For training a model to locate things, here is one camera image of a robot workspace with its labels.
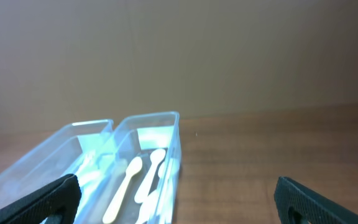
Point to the white small spoon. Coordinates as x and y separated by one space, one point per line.
156 157

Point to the clear left plastic container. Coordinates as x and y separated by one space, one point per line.
58 155

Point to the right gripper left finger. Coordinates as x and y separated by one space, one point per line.
56 202

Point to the white long plastic fork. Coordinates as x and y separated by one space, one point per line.
86 163

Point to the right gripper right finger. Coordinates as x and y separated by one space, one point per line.
297 204

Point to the yellow plastic spoon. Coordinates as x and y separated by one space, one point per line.
113 209

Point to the light blue plastic fork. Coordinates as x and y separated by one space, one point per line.
88 182

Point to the white ribbed spoon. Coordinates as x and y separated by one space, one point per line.
147 208

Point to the clear right plastic container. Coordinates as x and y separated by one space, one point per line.
137 136

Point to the clear plastic container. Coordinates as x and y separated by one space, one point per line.
137 136
58 155

